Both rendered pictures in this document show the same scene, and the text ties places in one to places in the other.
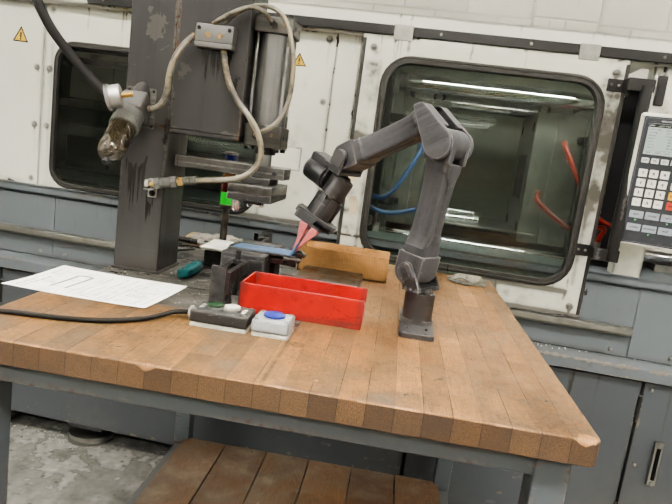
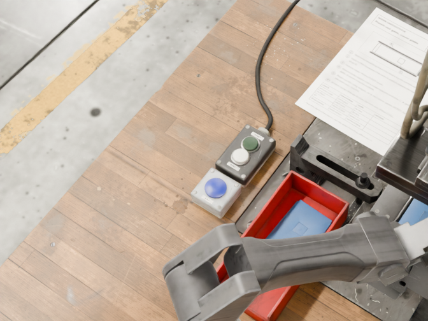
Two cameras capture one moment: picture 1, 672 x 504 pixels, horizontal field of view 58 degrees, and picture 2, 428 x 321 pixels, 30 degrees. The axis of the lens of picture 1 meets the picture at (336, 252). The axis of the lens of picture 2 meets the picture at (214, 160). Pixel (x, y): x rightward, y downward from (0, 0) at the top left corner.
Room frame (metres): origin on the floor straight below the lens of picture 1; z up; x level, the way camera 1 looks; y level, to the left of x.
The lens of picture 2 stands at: (1.47, -0.45, 2.20)
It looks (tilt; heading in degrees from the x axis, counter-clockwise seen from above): 60 degrees down; 127
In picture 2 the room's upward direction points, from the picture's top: 7 degrees counter-clockwise
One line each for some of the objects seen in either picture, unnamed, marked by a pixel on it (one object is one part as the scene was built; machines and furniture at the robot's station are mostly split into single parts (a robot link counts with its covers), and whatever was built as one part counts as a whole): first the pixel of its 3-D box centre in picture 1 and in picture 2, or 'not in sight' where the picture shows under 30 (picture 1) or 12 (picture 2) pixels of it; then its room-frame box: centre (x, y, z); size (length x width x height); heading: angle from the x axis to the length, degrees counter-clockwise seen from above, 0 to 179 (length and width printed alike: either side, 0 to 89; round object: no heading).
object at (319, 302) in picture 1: (304, 299); (280, 247); (1.22, 0.05, 0.93); 0.25 x 0.12 x 0.06; 85
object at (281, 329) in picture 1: (272, 331); (216, 195); (1.06, 0.10, 0.90); 0.07 x 0.07 x 0.06; 85
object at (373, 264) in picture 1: (344, 261); not in sight; (1.70, -0.03, 0.93); 0.25 x 0.13 x 0.08; 85
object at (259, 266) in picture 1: (251, 266); not in sight; (1.43, 0.20, 0.94); 0.20 x 0.10 x 0.07; 175
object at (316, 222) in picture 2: not in sight; (290, 238); (1.22, 0.08, 0.92); 0.15 x 0.07 x 0.03; 81
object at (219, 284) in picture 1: (221, 284); (309, 160); (1.19, 0.22, 0.95); 0.06 x 0.03 x 0.09; 175
